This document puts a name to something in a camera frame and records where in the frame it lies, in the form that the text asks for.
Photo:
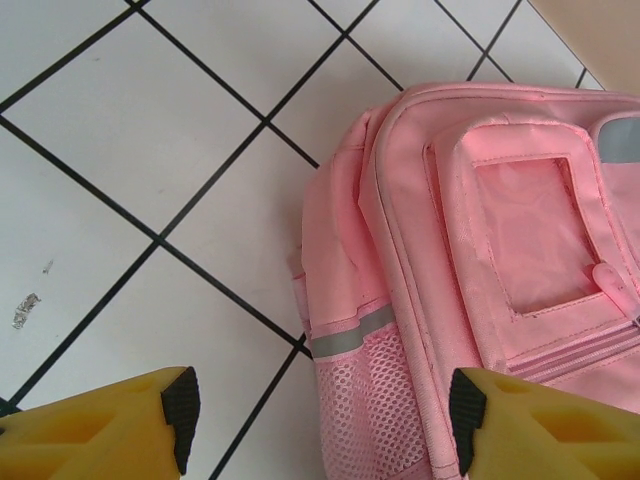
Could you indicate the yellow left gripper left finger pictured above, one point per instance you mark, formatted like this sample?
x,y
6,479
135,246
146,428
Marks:
x,y
75,435

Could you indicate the small silver foil scrap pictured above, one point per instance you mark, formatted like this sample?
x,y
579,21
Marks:
x,y
26,311

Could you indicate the pink school backpack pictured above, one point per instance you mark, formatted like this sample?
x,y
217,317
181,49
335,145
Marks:
x,y
450,225

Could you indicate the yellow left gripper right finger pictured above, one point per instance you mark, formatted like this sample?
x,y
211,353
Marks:
x,y
560,435

